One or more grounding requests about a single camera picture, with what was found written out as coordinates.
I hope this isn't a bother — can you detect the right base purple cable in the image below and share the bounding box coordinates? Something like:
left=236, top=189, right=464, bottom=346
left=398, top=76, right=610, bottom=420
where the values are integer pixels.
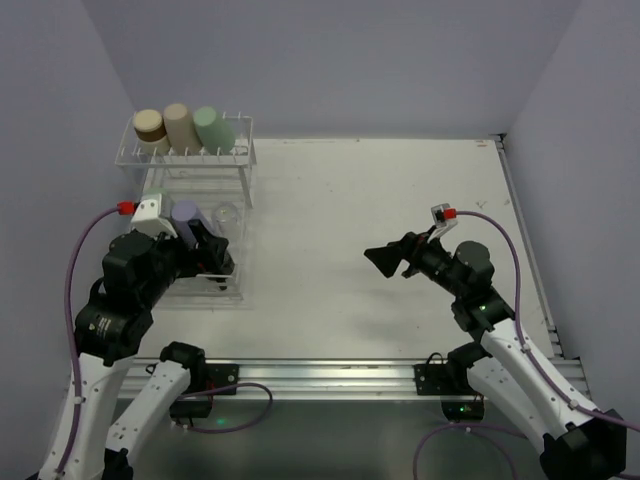
left=410, top=422, right=531, bottom=480

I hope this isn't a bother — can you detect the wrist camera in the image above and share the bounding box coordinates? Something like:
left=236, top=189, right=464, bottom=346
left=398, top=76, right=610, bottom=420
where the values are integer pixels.
left=130, top=193, right=177, bottom=238
left=430, top=203, right=458, bottom=239

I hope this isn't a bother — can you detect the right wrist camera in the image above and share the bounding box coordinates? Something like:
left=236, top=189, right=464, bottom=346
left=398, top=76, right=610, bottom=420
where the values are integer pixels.
left=430, top=203, right=458, bottom=239

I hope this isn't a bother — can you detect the lavender cup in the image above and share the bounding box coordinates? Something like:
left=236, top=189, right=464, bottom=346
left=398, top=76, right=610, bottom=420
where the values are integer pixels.
left=171, top=200, right=216, bottom=248

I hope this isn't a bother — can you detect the black mug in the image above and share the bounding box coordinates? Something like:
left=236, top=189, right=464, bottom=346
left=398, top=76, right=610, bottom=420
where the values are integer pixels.
left=197, top=249, right=235, bottom=291

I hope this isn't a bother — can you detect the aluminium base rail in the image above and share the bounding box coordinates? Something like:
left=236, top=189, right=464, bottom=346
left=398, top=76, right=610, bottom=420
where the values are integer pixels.
left=117, top=357, right=590, bottom=401

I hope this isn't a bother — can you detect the green cup upper shelf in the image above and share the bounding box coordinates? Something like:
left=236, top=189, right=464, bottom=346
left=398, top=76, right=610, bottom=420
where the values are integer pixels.
left=193, top=106, right=235, bottom=155

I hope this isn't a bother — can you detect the brown and cream cup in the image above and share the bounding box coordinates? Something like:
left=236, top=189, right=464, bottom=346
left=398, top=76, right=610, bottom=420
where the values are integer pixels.
left=133, top=109, right=171, bottom=156

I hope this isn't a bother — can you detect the clear faceted glass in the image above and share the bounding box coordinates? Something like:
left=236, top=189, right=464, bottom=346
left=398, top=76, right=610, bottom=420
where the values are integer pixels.
left=212, top=202, right=242, bottom=243

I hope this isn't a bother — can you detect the white wire dish rack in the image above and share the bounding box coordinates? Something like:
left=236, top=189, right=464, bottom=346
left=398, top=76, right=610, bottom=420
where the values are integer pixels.
left=115, top=114, right=257, bottom=309

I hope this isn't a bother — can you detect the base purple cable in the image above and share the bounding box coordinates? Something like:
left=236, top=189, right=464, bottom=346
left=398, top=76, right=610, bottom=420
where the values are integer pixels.
left=169, top=381, right=274, bottom=434
left=410, top=422, right=531, bottom=480

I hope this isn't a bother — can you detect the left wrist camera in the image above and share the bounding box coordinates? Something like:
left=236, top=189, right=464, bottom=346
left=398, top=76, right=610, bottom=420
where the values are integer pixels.
left=130, top=193, right=177, bottom=238

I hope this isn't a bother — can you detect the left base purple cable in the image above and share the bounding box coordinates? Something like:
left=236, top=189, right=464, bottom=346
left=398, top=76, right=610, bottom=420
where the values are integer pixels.
left=169, top=381, right=274, bottom=434

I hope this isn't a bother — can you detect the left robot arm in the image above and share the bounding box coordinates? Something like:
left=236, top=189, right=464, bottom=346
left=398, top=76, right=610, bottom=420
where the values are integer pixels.
left=36, top=220, right=233, bottom=479

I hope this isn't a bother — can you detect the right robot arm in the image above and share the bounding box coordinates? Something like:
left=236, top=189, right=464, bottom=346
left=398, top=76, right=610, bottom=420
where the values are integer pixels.
left=364, top=232, right=627, bottom=479

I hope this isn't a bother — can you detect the green cup lower shelf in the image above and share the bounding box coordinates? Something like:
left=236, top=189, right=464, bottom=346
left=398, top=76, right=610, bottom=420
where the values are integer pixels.
left=141, top=187, right=170, bottom=202

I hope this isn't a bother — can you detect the beige cup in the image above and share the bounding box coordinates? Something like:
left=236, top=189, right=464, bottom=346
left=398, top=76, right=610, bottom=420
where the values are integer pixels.
left=163, top=103, right=203, bottom=156

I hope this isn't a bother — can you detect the green cup shelf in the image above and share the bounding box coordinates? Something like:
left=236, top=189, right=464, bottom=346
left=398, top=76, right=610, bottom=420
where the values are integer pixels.
left=141, top=187, right=170, bottom=202
left=193, top=106, right=235, bottom=155

